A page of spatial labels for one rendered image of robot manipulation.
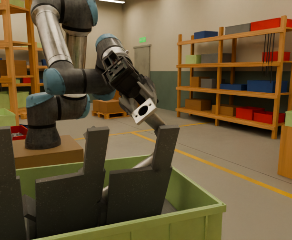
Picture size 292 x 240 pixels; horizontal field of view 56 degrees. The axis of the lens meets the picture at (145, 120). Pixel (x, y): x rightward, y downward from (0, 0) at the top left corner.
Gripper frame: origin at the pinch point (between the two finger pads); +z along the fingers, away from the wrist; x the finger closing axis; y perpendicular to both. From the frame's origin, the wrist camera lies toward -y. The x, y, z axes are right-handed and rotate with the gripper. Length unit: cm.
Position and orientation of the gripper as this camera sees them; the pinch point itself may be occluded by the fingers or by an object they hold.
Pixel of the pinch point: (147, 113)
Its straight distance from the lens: 61.2
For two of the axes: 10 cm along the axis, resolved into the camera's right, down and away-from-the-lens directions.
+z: 3.2, 6.0, -7.3
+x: 7.6, -6.2, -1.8
